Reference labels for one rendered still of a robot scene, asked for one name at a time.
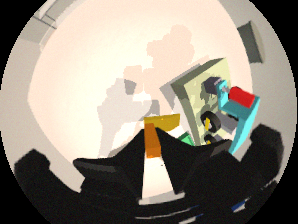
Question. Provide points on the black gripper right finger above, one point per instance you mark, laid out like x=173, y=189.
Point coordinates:
x=181, y=159

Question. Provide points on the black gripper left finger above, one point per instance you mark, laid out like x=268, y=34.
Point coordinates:
x=126, y=167

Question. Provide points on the green tray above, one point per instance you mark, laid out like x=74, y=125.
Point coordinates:
x=183, y=137
x=187, y=141

